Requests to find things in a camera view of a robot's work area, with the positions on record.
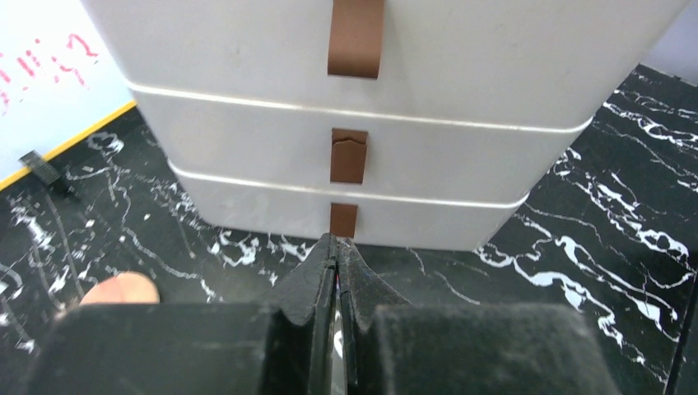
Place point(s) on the brown middle drawer pull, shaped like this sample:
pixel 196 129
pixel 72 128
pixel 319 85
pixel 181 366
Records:
pixel 348 156

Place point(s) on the white drawer organizer box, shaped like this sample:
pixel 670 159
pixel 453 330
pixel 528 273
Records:
pixel 394 123

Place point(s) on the brown bottom drawer pull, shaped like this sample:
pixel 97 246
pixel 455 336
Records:
pixel 343 219

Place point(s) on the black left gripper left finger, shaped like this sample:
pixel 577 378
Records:
pixel 275 344

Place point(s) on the black whiteboard clip stand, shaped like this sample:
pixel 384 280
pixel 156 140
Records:
pixel 47 174

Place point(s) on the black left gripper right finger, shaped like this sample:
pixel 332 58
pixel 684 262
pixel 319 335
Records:
pixel 396 347

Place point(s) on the brown leather drawer pull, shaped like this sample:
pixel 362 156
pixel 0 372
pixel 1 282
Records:
pixel 355 41

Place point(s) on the yellow framed whiteboard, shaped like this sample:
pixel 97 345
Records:
pixel 58 81

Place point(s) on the white top drawer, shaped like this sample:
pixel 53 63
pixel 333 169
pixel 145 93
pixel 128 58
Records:
pixel 540 64

